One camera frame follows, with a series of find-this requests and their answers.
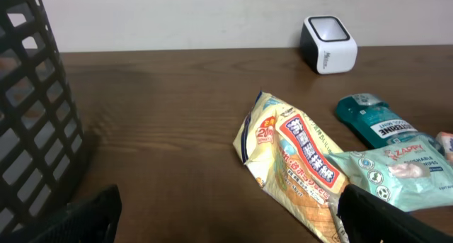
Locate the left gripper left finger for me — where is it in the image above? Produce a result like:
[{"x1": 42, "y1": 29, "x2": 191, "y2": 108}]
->
[{"x1": 1, "y1": 184, "x2": 122, "y2": 243}]

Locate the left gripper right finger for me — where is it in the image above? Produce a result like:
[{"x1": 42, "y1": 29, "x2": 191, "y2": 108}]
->
[{"x1": 338, "y1": 184, "x2": 452, "y2": 243}]

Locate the pale green wipes pack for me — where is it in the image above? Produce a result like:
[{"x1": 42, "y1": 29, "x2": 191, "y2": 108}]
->
[{"x1": 326, "y1": 137, "x2": 452, "y2": 212}]

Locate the yellow snack bag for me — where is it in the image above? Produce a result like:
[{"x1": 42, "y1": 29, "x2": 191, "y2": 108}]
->
[{"x1": 233, "y1": 92, "x2": 349, "y2": 242}]

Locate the blue mouthwash bottle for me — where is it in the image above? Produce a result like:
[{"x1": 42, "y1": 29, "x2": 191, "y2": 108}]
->
[{"x1": 335, "y1": 93, "x2": 445, "y2": 154}]

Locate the orange Kleenex tissue pack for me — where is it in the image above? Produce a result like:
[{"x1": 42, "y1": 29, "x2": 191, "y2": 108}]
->
[{"x1": 436, "y1": 132, "x2": 453, "y2": 164}]

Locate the white barcode scanner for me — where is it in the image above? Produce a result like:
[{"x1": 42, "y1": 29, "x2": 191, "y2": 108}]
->
[{"x1": 299, "y1": 16, "x2": 358, "y2": 75}]

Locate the grey plastic shopping basket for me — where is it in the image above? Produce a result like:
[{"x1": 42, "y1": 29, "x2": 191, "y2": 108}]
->
[{"x1": 1, "y1": 0, "x2": 86, "y2": 235}]

